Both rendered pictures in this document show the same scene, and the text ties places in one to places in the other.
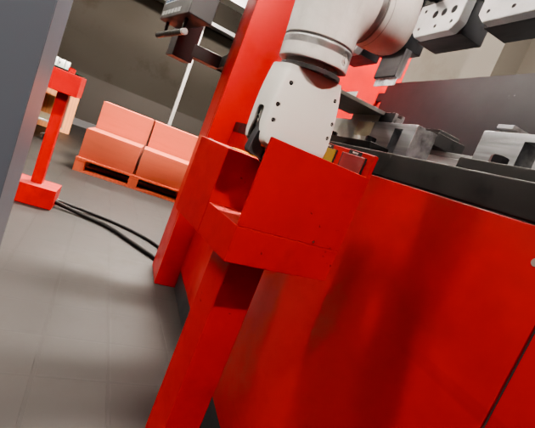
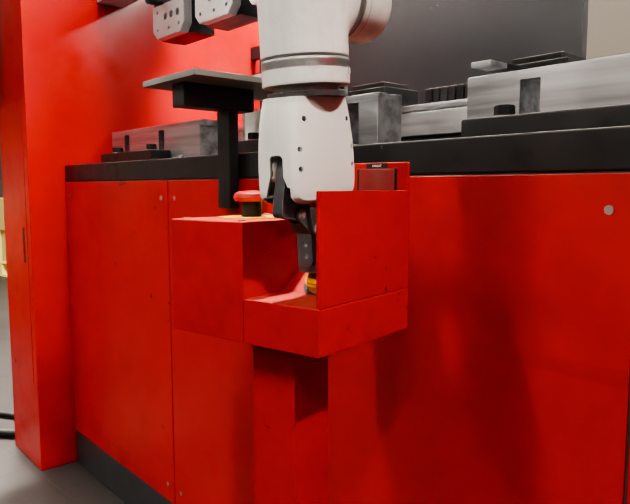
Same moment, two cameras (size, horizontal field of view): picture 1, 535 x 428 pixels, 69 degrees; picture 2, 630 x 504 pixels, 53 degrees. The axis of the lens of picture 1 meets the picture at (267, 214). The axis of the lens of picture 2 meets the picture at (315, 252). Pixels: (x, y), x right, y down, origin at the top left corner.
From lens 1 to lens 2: 23 cm
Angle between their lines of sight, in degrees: 19
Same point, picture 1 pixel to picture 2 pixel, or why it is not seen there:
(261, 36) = (49, 21)
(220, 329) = (310, 447)
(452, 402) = (590, 385)
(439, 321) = (537, 311)
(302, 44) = (301, 70)
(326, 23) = (320, 38)
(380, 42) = (365, 32)
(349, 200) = (401, 224)
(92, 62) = not seen: outside the picture
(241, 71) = (40, 85)
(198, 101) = not seen: outside the picture
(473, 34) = not seen: outside the picture
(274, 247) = (356, 315)
